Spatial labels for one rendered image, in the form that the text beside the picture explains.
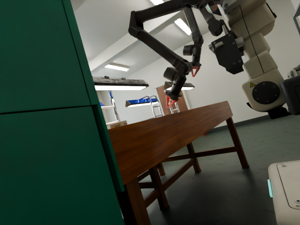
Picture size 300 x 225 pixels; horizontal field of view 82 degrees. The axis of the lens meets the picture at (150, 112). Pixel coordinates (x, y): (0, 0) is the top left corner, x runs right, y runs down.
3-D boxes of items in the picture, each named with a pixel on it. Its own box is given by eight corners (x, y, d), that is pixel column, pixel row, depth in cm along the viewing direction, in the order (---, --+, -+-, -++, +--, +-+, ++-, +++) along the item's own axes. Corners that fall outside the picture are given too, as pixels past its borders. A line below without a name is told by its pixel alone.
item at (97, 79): (149, 86, 136) (146, 77, 136) (76, 84, 85) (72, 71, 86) (142, 89, 140) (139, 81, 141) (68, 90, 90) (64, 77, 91)
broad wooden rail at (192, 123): (232, 115, 198) (227, 100, 199) (115, 190, 52) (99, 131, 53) (222, 118, 205) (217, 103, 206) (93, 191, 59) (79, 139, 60)
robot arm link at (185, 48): (199, 35, 117) (202, 39, 125) (183, 36, 123) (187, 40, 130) (197, 54, 119) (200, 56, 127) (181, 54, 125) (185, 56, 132)
